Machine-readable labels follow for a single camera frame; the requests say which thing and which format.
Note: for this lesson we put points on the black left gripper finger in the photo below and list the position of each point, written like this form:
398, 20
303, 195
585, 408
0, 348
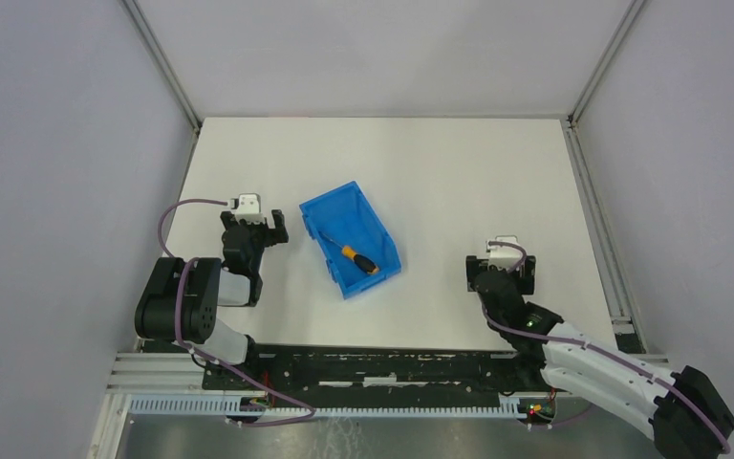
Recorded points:
279, 234
228, 220

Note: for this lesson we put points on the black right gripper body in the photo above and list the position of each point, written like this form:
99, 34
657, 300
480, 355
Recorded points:
477, 266

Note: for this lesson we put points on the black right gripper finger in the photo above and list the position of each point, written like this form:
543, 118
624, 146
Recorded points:
524, 276
474, 266

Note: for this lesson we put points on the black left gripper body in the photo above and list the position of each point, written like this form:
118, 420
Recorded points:
257, 229

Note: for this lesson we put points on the yellow black screwdriver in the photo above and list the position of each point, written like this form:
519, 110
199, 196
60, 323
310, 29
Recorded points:
362, 262

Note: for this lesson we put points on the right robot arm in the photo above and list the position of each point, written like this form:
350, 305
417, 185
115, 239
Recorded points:
681, 412

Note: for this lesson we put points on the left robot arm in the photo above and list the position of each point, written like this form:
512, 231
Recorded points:
180, 301

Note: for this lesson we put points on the blue plastic bin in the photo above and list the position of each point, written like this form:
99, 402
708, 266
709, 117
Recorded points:
344, 217

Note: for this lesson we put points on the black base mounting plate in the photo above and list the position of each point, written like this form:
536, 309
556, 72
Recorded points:
393, 396

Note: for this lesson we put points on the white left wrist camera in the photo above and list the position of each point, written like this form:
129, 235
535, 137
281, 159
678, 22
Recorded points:
247, 208

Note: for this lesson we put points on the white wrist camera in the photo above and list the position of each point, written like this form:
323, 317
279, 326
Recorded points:
247, 208
505, 253

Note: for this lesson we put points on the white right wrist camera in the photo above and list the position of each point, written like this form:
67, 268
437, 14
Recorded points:
505, 253

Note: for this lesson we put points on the right side aluminium rail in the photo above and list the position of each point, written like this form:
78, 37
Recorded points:
619, 300

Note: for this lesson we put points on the white slotted cable duct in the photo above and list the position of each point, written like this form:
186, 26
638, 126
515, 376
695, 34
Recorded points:
238, 406

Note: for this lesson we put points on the aluminium front frame rail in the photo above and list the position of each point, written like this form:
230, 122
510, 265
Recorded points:
152, 374

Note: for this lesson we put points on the left aluminium corner post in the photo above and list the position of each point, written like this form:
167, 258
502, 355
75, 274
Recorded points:
155, 50

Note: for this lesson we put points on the aluminium corner post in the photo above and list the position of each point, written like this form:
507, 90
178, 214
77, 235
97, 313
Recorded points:
622, 31
155, 50

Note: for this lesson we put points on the right aluminium corner post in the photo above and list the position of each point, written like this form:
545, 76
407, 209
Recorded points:
622, 31

